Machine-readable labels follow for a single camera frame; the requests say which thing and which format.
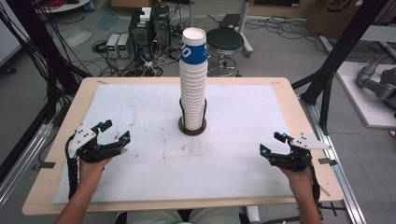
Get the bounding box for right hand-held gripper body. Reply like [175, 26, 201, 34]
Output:
[267, 133, 332, 173]

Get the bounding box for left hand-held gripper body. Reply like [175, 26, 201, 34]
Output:
[64, 126, 124, 164]

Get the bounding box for black wire cup holder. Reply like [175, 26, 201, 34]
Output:
[177, 97, 208, 137]

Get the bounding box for stack of white paper cups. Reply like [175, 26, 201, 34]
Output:
[178, 59, 208, 131]

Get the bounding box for person's right hand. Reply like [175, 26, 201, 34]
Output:
[278, 164, 314, 192]

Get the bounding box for person's left hand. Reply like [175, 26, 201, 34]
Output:
[78, 155, 114, 189]

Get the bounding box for white table mat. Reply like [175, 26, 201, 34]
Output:
[52, 83, 295, 205]

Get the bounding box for black tape piece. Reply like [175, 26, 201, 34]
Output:
[318, 157, 339, 167]
[31, 161, 57, 172]

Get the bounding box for grey bench power supply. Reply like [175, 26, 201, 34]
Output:
[117, 33, 133, 59]
[106, 33, 121, 59]

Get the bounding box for person's grey shorts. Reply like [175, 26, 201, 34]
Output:
[124, 206, 243, 224]

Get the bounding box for white platform board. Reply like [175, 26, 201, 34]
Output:
[335, 61, 396, 129]

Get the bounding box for black computer tower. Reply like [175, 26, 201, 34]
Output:
[128, 10, 154, 61]
[151, 5, 172, 49]

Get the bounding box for black round stool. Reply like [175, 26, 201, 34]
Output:
[205, 27, 246, 77]

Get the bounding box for white stand leg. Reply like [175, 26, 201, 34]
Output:
[237, 0, 255, 58]

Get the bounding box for small white box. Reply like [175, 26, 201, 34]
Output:
[139, 7, 153, 22]

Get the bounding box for white round table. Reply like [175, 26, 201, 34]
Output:
[36, 0, 92, 14]

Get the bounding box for cardboard box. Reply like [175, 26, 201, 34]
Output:
[305, 0, 396, 39]

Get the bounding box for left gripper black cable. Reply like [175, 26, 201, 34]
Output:
[64, 139, 80, 201]

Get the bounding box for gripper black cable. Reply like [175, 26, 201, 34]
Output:
[64, 139, 80, 201]
[306, 151, 325, 220]

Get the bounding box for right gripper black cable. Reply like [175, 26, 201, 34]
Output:
[306, 151, 325, 220]

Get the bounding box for aluminium rail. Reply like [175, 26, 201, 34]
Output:
[298, 95, 369, 224]
[0, 123, 53, 208]

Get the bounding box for tangle of floor cables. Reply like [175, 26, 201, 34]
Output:
[74, 3, 349, 78]

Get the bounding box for black metal frame post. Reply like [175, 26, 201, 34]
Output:
[5, 0, 92, 120]
[291, 0, 390, 135]

